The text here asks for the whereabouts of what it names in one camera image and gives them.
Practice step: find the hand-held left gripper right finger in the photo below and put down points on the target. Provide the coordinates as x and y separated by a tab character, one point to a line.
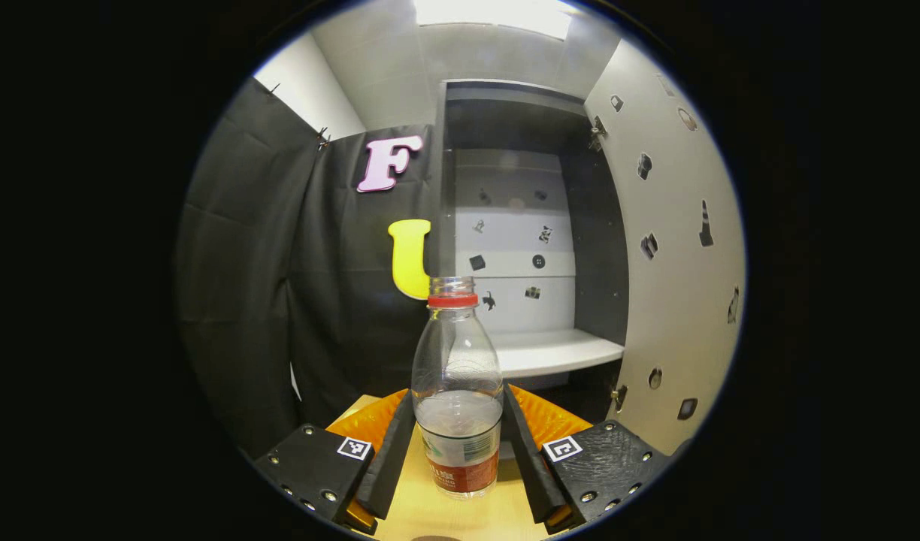
531	458

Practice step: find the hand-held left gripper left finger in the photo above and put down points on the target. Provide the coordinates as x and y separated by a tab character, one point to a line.
392	451

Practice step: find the clear plastic bottle red label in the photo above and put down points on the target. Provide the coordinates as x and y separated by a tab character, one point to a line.
458	361

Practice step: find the dark grey cabinet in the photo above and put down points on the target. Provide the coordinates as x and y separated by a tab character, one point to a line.
599	263

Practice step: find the grey cabinet door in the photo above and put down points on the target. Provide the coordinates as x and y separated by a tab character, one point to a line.
678	300

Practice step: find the metal door hinge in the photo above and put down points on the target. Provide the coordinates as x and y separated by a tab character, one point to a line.
597	131
618	397

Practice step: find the white cabinet shelf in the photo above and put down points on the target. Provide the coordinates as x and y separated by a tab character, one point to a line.
550	352

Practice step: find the black backdrop cloth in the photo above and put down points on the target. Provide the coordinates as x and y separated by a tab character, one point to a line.
242	300

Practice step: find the ceiling light panel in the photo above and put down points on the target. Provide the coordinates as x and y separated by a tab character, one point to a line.
497	13

